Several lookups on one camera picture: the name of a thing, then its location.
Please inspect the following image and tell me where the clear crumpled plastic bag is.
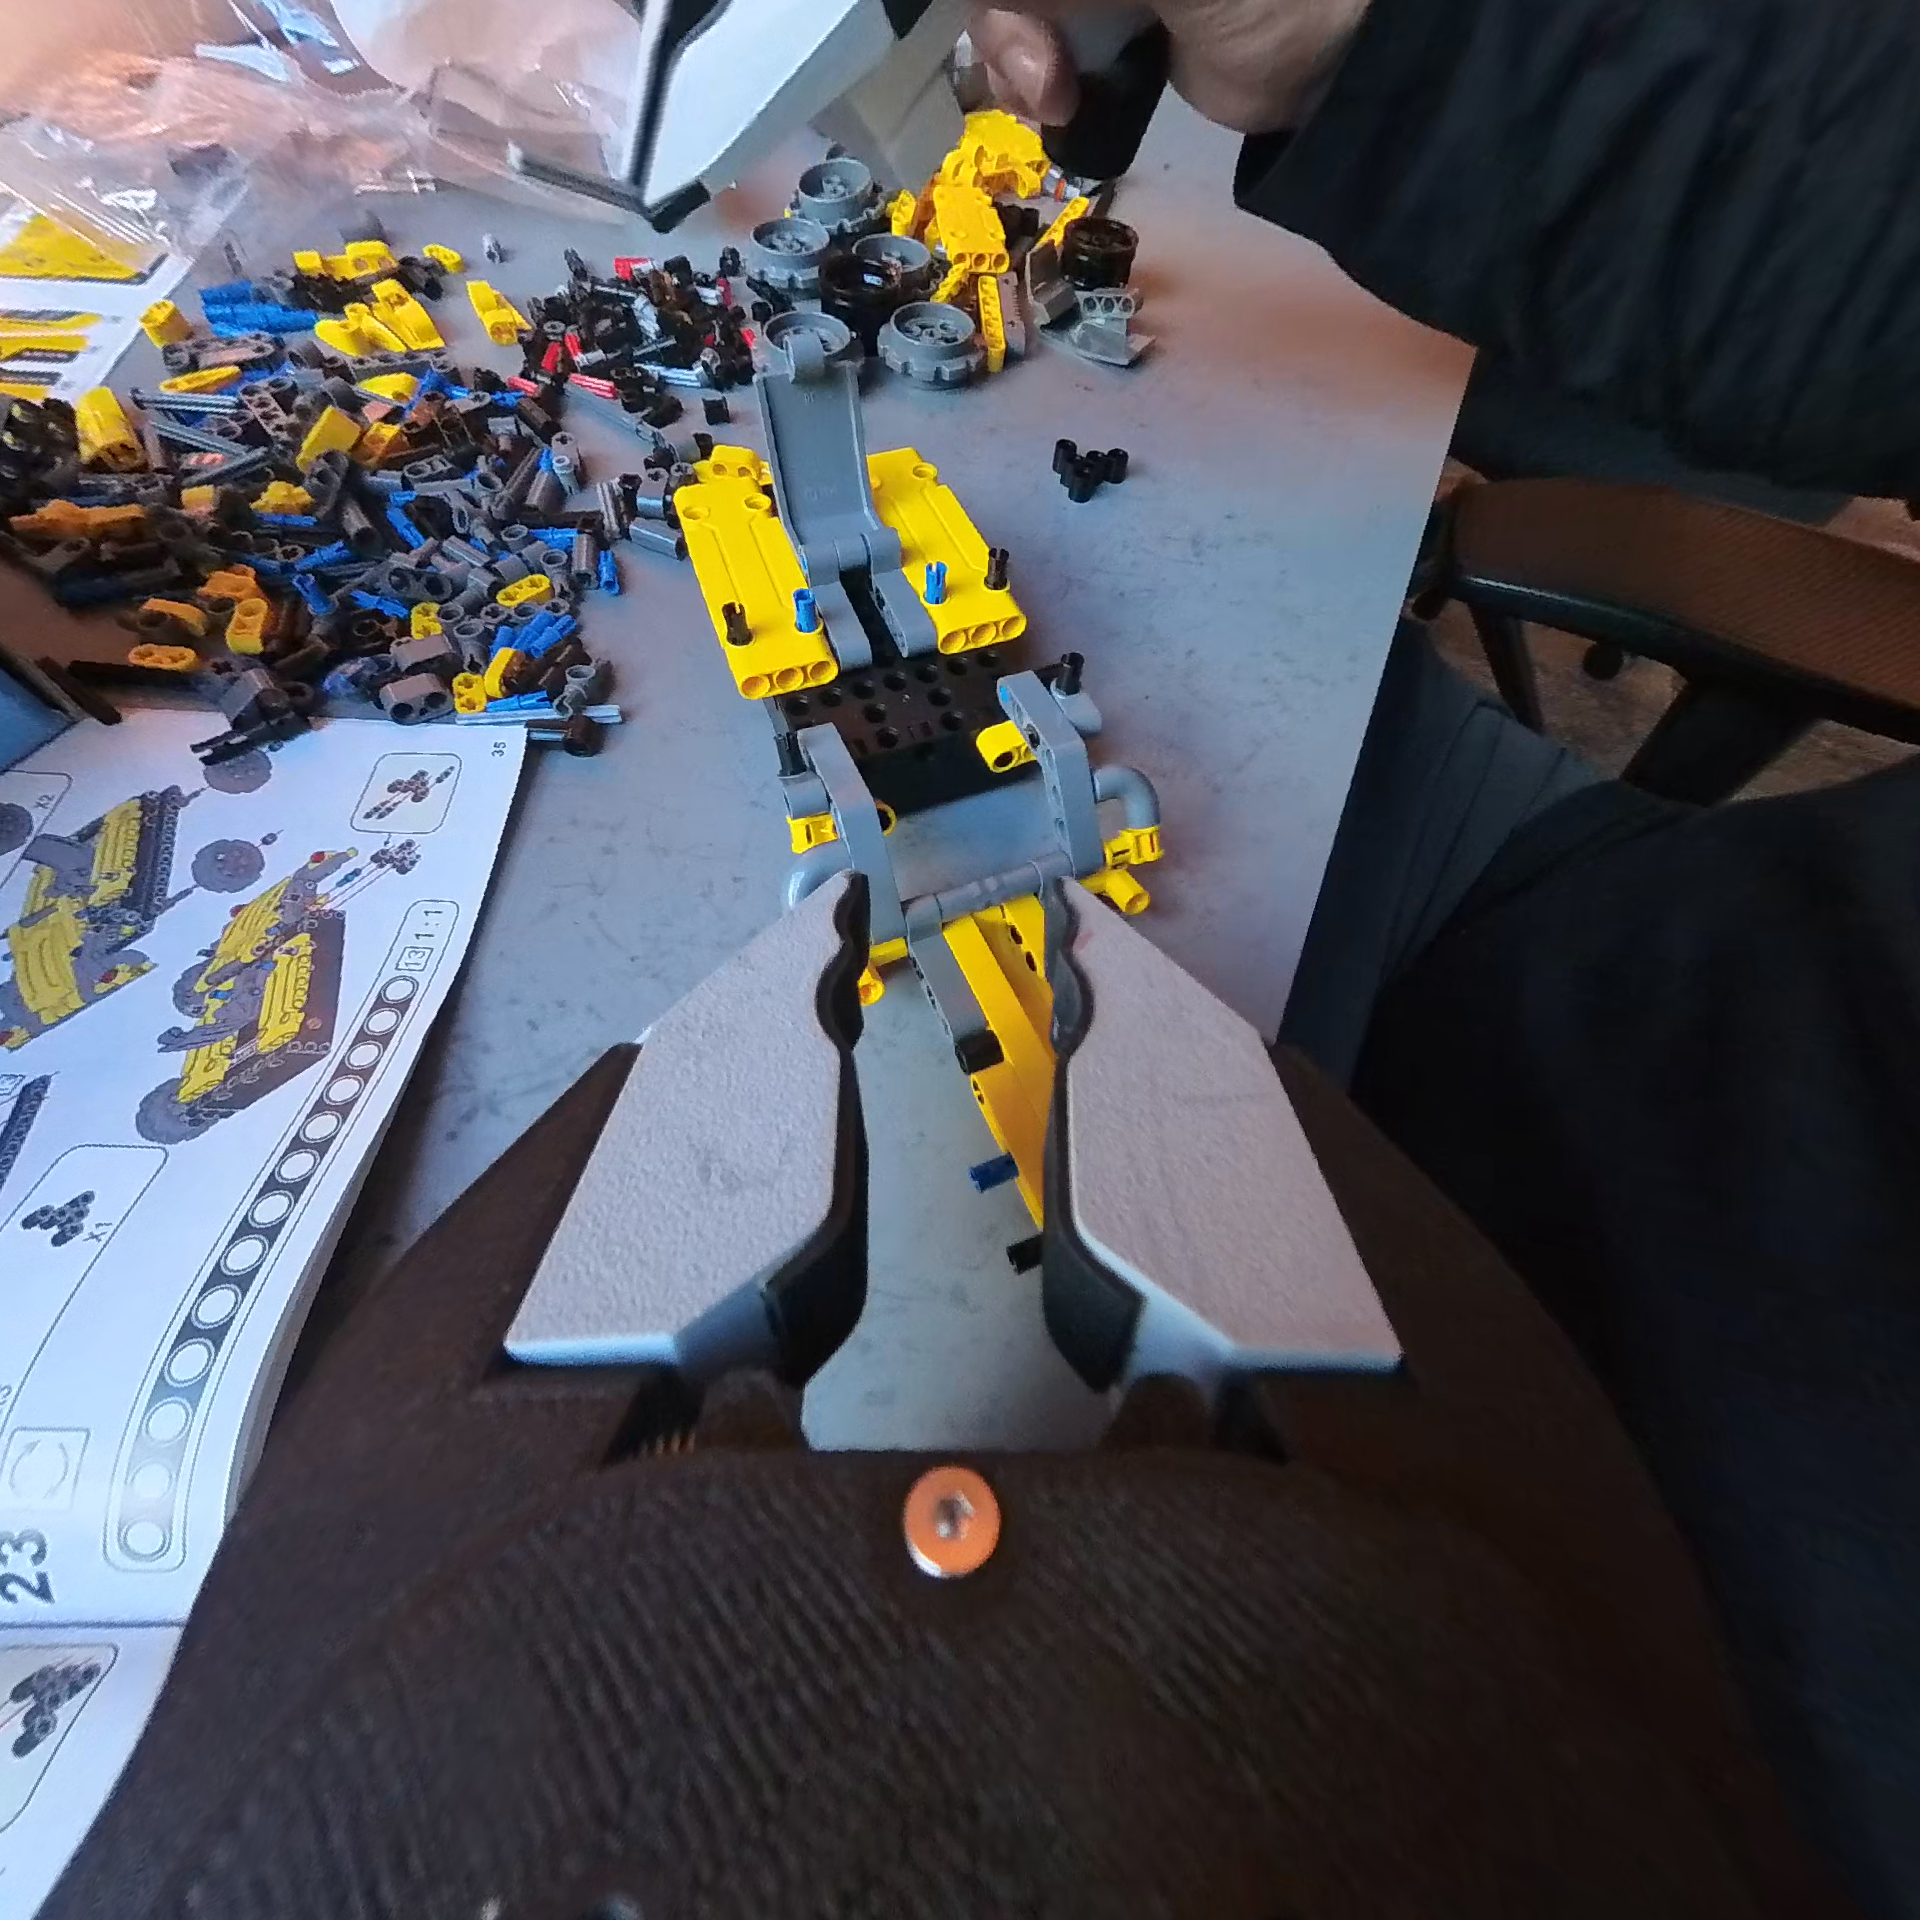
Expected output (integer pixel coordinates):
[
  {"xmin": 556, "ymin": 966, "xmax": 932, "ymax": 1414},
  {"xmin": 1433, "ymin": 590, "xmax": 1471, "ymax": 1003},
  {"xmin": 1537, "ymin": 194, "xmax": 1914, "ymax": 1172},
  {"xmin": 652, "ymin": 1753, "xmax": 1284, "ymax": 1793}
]
[{"xmin": 0, "ymin": 0, "xmax": 663, "ymax": 261}]

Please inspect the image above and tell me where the person's right forearm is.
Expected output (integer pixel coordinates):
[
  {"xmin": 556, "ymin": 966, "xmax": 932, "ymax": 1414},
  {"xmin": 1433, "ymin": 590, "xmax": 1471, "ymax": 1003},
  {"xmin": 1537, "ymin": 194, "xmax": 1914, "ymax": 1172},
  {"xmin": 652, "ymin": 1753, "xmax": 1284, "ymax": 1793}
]
[{"xmin": 1230, "ymin": 0, "xmax": 1920, "ymax": 500}]

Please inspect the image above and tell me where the grey angled toy piece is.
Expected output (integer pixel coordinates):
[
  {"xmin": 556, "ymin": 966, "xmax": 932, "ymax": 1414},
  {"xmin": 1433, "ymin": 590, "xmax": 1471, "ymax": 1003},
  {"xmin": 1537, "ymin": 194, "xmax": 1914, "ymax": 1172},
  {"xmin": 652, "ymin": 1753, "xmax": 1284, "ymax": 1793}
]
[{"xmin": 1035, "ymin": 285, "xmax": 1162, "ymax": 373}]

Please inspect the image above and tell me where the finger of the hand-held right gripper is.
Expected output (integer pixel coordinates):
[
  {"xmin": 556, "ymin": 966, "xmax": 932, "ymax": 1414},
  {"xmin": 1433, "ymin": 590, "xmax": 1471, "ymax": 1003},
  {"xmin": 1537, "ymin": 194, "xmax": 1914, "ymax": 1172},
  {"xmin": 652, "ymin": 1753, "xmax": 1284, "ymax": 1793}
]
[
  {"xmin": 619, "ymin": 0, "xmax": 672, "ymax": 194},
  {"xmin": 642, "ymin": 0, "xmax": 906, "ymax": 233}
]

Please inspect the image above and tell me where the pile of black red pins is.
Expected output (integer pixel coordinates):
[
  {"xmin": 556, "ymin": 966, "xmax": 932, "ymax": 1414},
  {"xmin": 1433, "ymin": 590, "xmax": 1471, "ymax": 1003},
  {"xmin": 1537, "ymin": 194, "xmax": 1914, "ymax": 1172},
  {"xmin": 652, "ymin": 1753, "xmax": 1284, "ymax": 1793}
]
[{"xmin": 518, "ymin": 248, "xmax": 754, "ymax": 433}]

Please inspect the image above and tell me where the group of grey toy wheels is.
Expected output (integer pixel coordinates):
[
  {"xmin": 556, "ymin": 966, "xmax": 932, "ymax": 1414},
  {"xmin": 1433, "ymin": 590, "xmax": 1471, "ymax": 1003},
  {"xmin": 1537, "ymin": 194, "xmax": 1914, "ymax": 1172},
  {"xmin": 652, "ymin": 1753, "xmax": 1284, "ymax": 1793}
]
[{"xmin": 743, "ymin": 150, "xmax": 1010, "ymax": 396}]

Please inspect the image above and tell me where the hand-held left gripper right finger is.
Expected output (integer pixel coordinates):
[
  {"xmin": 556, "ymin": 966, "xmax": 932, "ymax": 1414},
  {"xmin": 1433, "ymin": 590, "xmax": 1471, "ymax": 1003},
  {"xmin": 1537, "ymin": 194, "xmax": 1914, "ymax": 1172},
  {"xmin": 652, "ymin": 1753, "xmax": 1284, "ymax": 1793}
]
[{"xmin": 1041, "ymin": 874, "xmax": 1409, "ymax": 1453}]

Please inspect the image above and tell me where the person's right hand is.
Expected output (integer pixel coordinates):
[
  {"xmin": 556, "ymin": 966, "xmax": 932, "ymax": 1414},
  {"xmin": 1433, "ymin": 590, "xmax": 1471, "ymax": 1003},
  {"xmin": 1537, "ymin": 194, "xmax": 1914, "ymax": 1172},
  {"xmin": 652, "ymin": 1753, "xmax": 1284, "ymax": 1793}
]
[{"xmin": 966, "ymin": 0, "xmax": 1374, "ymax": 139}]

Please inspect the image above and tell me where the person's dark clothed body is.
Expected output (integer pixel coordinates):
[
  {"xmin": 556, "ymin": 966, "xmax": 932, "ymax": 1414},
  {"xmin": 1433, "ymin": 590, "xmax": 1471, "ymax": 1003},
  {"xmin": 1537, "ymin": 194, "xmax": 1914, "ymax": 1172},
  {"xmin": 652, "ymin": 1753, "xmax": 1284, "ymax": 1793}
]
[{"xmin": 1276, "ymin": 614, "xmax": 1920, "ymax": 1920}]

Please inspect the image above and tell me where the yellow black toy vehicle model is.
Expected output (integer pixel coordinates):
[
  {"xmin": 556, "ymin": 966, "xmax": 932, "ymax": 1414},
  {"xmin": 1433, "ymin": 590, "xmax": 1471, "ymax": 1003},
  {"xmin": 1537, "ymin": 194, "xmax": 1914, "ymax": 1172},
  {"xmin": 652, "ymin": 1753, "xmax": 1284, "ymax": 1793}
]
[{"xmin": 672, "ymin": 323, "xmax": 1174, "ymax": 1280}]

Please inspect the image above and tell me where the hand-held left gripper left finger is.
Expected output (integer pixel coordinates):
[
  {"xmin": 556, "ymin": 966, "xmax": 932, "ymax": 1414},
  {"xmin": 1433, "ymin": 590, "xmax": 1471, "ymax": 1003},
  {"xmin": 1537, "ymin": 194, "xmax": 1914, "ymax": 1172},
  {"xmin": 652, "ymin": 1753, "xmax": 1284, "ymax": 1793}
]
[{"xmin": 504, "ymin": 870, "xmax": 876, "ymax": 1395}]

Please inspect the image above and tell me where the building instruction booklet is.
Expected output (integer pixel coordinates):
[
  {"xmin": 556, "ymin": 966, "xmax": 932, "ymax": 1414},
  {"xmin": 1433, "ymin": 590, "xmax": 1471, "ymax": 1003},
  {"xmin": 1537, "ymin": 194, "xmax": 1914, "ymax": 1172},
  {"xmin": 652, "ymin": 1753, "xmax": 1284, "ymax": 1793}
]
[{"xmin": 0, "ymin": 724, "xmax": 531, "ymax": 1920}]

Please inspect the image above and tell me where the yellow black sticker sheet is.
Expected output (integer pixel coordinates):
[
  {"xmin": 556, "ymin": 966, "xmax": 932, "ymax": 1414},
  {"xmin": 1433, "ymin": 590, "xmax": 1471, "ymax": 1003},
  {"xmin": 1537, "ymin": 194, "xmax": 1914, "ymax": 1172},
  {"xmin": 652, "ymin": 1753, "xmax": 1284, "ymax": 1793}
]
[{"xmin": 0, "ymin": 198, "xmax": 201, "ymax": 402}]

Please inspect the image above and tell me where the pile of mixed small pieces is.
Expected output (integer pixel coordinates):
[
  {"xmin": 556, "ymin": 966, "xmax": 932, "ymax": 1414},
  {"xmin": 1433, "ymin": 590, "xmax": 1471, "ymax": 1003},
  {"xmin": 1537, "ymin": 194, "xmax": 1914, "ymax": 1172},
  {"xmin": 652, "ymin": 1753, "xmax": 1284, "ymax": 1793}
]
[{"xmin": 0, "ymin": 237, "xmax": 695, "ymax": 761}]

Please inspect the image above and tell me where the heap of yellow toy beams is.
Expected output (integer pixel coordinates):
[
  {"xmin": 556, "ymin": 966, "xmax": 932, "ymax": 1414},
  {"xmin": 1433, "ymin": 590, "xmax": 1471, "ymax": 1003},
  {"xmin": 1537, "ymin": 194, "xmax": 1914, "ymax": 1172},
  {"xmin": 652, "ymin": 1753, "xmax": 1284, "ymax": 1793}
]
[{"xmin": 886, "ymin": 109, "xmax": 1094, "ymax": 361}]

